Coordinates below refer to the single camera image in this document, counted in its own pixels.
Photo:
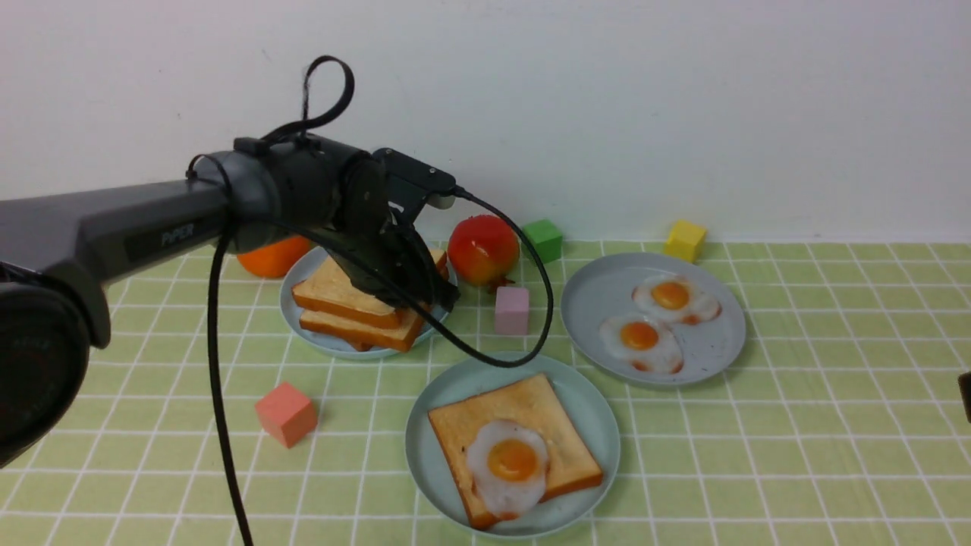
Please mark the orange fruit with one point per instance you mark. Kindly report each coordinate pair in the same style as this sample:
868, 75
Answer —
275, 260

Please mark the green cube block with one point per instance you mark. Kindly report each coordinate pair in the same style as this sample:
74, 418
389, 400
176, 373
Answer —
547, 239

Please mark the light blue front plate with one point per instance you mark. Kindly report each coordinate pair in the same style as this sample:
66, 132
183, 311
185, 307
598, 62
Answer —
582, 402

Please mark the pink cube block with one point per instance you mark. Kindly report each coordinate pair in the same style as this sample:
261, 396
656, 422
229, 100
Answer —
512, 311

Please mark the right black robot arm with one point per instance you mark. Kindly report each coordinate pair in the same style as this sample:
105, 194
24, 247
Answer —
964, 386

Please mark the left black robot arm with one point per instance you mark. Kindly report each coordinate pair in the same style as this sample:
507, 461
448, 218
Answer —
59, 253

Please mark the fried egg front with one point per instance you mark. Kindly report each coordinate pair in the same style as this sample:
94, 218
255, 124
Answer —
643, 343

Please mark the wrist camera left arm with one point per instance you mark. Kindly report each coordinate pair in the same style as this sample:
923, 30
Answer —
413, 185

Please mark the blue plate with toast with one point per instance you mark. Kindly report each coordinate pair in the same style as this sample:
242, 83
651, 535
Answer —
326, 343

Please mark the yellow cube block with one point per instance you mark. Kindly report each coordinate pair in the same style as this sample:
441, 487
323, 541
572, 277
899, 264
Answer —
685, 241

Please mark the red pomegranate fruit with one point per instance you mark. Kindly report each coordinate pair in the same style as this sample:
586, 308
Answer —
483, 249

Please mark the red cube block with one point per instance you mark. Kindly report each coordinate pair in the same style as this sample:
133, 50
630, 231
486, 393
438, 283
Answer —
287, 414

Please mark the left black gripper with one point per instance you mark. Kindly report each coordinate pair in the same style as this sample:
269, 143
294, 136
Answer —
375, 242

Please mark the grey plate with eggs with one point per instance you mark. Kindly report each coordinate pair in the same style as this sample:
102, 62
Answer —
602, 289

